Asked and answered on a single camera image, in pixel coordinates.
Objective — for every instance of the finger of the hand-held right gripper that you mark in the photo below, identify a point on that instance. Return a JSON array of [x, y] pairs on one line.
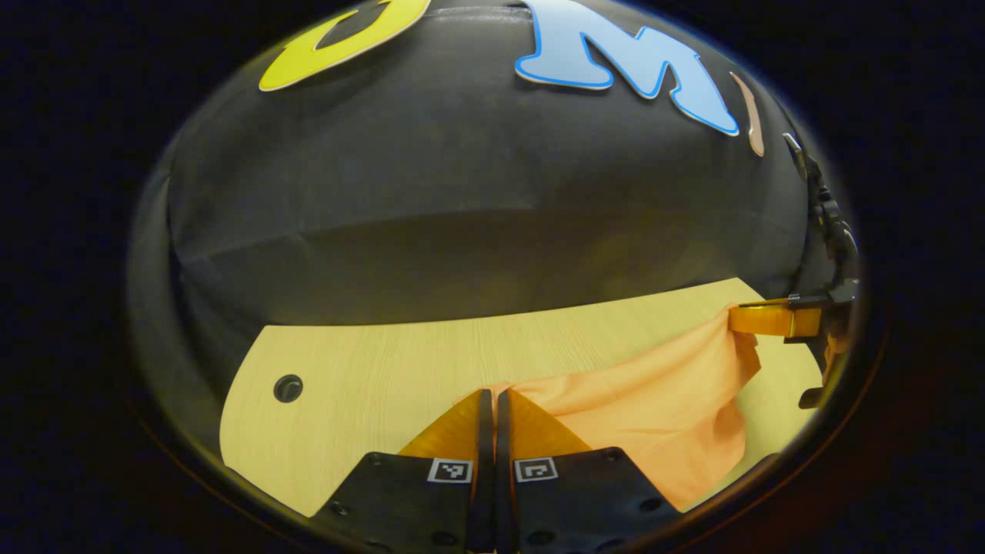
[[769, 319]]

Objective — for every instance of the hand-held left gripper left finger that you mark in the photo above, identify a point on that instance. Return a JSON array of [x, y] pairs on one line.
[[483, 462]]

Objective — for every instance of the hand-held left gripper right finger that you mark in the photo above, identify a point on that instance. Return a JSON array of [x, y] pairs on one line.
[[504, 462]]

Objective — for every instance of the black backdrop cloth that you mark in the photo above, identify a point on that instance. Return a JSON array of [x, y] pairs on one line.
[[462, 192]]

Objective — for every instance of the orange T-shirt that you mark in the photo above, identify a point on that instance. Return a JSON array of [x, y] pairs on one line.
[[654, 415]]

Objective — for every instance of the round black table grommet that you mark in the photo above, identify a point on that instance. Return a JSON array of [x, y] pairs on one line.
[[288, 388]]

